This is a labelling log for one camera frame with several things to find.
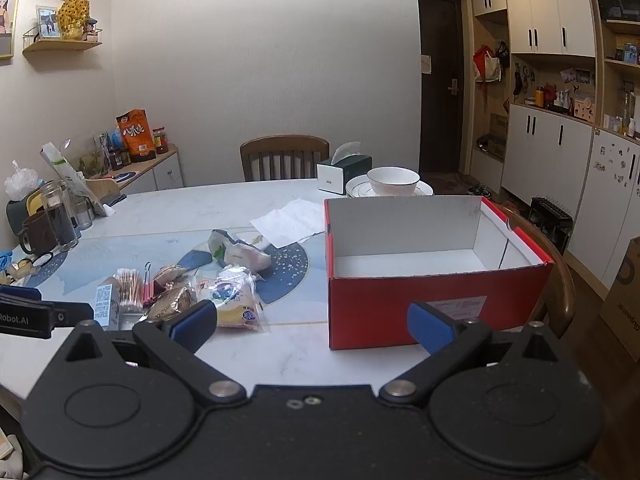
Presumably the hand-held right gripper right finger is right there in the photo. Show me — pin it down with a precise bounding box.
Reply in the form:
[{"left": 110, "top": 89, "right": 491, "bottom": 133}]
[{"left": 379, "top": 301, "right": 561, "bottom": 407}]

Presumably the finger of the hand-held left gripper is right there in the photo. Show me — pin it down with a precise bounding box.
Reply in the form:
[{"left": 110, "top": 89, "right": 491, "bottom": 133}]
[
  {"left": 48, "top": 302, "right": 95, "bottom": 329},
  {"left": 0, "top": 285, "right": 42, "bottom": 302}
]

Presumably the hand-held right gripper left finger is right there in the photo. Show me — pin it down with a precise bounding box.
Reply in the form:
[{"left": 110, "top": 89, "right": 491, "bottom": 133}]
[{"left": 62, "top": 300, "right": 247, "bottom": 408}]

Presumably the small light blue box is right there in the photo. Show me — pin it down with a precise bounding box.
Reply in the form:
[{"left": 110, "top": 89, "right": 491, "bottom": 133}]
[{"left": 94, "top": 284, "right": 121, "bottom": 331}]

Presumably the blueberry print bread packet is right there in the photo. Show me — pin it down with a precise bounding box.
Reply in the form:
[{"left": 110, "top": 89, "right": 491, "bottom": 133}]
[{"left": 196, "top": 265, "right": 267, "bottom": 333}]

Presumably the red cardboard box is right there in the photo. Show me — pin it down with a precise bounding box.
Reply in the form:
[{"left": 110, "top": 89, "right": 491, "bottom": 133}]
[{"left": 324, "top": 196, "right": 555, "bottom": 351}]

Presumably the red binder clip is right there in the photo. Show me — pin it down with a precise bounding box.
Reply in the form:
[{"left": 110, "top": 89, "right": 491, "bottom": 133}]
[{"left": 142, "top": 261, "right": 157, "bottom": 307}]

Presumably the cotton swab pack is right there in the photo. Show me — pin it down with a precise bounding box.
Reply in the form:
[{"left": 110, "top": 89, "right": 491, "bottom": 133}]
[{"left": 114, "top": 267, "right": 147, "bottom": 315}]

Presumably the white blue tissue pack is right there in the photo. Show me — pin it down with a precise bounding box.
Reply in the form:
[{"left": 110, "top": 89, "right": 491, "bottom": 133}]
[{"left": 224, "top": 240, "right": 273, "bottom": 281}]

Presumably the white marble desktop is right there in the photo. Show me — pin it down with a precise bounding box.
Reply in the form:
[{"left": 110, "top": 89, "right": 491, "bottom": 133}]
[{"left": 0, "top": 178, "right": 496, "bottom": 413}]

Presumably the small wooden toy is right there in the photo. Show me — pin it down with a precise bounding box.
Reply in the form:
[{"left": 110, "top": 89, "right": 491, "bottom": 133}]
[{"left": 2, "top": 259, "right": 33, "bottom": 283}]

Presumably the brown mug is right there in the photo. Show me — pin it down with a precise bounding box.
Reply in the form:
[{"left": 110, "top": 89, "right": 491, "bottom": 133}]
[{"left": 19, "top": 210, "right": 60, "bottom": 256}]

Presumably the dark green container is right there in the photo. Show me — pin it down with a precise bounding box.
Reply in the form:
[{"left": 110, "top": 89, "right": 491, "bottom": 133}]
[{"left": 6, "top": 199, "right": 36, "bottom": 248}]

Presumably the glass pitcher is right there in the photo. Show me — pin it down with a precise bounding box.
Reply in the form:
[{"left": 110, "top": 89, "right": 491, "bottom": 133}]
[{"left": 39, "top": 180, "right": 79, "bottom": 252}]

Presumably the clear glass cup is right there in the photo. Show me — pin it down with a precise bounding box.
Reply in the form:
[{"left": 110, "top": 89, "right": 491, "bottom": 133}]
[{"left": 72, "top": 195, "right": 96, "bottom": 231}]

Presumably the clear plastic bag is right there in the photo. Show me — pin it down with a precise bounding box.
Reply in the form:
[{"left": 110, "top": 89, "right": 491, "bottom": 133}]
[{"left": 5, "top": 160, "right": 40, "bottom": 202}]

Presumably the white green paper packet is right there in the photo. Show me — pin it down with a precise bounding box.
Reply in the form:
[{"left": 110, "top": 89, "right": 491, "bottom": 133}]
[{"left": 40, "top": 141, "right": 108, "bottom": 217}]

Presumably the wooden tray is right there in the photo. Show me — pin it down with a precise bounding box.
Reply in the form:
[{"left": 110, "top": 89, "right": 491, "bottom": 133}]
[{"left": 84, "top": 175, "right": 127, "bottom": 206}]

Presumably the white paper sheet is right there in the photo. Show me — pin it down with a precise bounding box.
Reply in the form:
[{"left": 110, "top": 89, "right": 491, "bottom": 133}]
[{"left": 250, "top": 198, "right": 327, "bottom": 249}]

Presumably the wooden round-back chair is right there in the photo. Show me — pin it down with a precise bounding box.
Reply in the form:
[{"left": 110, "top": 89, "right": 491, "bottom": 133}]
[{"left": 492, "top": 202, "right": 576, "bottom": 338}]

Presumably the glass dome with plant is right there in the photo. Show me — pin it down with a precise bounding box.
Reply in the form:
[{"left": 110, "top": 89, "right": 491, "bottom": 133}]
[{"left": 65, "top": 137, "right": 108, "bottom": 180}]

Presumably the white gold-rimmed bowl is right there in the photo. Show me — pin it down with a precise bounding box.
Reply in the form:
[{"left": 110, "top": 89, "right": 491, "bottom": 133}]
[{"left": 366, "top": 166, "right": 421, "bottom": 195}]

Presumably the white wooden sideboard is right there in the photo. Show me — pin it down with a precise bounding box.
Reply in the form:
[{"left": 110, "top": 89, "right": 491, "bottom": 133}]
[{"left": 102, "top": 143, "right": 184, "bottom": 195}]

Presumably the white bowl on plates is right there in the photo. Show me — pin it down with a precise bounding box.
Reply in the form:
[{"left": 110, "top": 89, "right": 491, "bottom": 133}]
[{"left": 345, "top": 174, "right": 435, "bottom": 199}]

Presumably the green tissue box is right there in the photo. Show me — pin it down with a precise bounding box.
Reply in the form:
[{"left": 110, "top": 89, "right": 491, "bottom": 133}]
[{"left": 316, "top": 141, "right": 373, "bottom": 196}]

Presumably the blue printed packet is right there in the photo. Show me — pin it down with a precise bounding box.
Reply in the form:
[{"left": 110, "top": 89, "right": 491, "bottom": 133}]
[{"left": 95, "top": 130, "right": 123, "bottom": 158}]

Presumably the orange snack bag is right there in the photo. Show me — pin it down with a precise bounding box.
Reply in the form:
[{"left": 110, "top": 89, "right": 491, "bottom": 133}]
[{"left": 116, "top": 109, "right": 157, "bottom": 163}]

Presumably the brown cardboard carton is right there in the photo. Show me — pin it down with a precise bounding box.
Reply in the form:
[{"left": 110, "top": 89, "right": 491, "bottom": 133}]
[{"left": 599, "top": 236, "right": 640, "bottom": 363}]

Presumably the wooden slat-back chair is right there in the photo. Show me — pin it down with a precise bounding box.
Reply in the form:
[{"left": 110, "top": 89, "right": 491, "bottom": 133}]
[{"left": 240, "top": 135, "right": 331, "bottom": 182}]

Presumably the dark entrance door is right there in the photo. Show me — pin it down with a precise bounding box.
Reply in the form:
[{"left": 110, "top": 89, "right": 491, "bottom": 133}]
[{"left": 417, "top": 0, "right": 471, "bottom": 175}]

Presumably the white fridge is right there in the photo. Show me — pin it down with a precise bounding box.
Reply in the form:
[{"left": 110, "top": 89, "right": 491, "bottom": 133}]
[{"left": 567, "top": 127, "right": 640, "bottom": 286}]

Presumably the red white hanging bag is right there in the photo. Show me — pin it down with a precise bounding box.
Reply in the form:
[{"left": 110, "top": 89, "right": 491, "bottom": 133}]
[{"left": 473, "top": 45, "right": 502, "bottom": 83}]

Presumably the gold ornament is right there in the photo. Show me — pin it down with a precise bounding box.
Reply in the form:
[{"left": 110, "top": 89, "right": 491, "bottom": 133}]
[{"left": 57, "top": 0, "right": 92, "bottom": 41}]

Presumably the wooden open shelf unit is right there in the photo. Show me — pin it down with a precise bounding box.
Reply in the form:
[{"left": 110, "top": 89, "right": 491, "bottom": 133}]
[{"left": 582, "top": 0, "right": 640, "bottom": 136}]

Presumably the wooden wall shelf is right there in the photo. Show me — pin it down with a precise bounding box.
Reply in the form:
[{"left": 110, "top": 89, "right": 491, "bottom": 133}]
[{"left": 22, "top": 27, "right": 103, "bottom": 56}]

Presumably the small photo frame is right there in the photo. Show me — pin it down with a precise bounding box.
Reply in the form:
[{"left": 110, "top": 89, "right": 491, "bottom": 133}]
[{"left": 36, "top": 5, "right": 62, "bottom": 41}]

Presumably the framed wall poster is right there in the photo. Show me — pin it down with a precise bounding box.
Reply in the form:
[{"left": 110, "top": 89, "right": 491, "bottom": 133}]
[{"left": 0, "top": 0, "right": 27, "bottom": 60}]

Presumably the white wall cabinet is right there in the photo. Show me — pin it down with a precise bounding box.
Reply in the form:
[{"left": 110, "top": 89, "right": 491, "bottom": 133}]
[{"left": 470, "top": 0, "right": 601, "bottom": 206}]

